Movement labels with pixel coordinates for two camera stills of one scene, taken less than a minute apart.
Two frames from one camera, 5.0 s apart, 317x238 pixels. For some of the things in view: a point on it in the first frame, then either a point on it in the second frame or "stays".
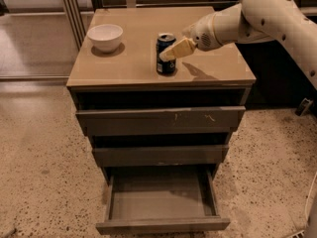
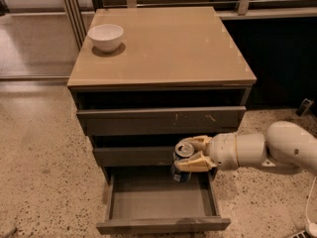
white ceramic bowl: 105,37 stays
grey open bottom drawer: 162,200 stays
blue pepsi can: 164,42 → 182,150
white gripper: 202,34 → 223,150
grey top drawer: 160,120 stays
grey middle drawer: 159,155 stays
